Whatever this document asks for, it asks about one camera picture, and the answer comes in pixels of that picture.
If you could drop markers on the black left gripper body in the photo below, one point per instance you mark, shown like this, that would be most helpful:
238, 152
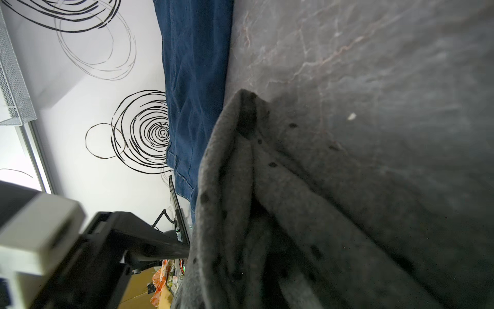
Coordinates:
96, 271

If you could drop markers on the grey polka dot skirt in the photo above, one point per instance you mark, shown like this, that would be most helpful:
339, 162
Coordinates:
284, 220

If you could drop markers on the dark blue skirt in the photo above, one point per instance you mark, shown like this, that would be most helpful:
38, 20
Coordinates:
195, 52

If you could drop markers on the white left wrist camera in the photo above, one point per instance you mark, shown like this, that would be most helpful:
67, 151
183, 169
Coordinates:
35, 242

